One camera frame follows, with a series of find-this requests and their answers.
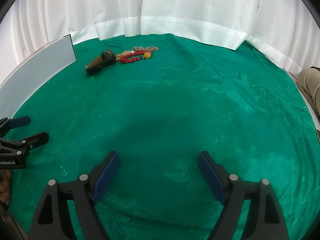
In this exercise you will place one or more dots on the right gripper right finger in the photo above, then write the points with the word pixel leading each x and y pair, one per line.
pixel 265 219

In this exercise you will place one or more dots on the white curtain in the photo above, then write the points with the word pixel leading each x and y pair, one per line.
pixel 283 30

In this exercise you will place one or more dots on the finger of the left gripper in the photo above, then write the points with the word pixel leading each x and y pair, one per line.
pixel 31 142
pixel 6 124

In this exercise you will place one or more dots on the green patterned table cloth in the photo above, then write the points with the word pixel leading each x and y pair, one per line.
pixel 159 110

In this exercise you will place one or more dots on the white cardboard box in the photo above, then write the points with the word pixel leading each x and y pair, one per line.
pixel 32 73

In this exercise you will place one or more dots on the person's left hand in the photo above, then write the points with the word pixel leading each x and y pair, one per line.
pixel 5 186

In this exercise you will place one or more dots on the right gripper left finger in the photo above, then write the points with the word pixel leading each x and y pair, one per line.
pixel 52 218

